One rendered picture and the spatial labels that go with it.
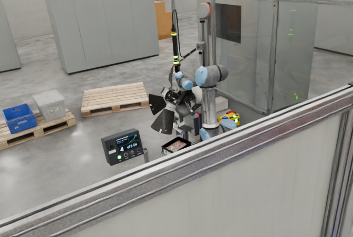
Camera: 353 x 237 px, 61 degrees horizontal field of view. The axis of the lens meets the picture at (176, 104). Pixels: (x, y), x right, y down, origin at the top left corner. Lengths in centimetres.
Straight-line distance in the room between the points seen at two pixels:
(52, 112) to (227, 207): 472
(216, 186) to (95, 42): 752
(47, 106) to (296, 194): 464
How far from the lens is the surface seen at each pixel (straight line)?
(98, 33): 808
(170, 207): 66
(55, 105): 529
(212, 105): 202
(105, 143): 216
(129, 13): 827
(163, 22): 1086
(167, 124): 280
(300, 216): 106
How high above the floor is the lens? 232
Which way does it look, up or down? 25 degrees down
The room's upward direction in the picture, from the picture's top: 5 degrees counter-clockwise
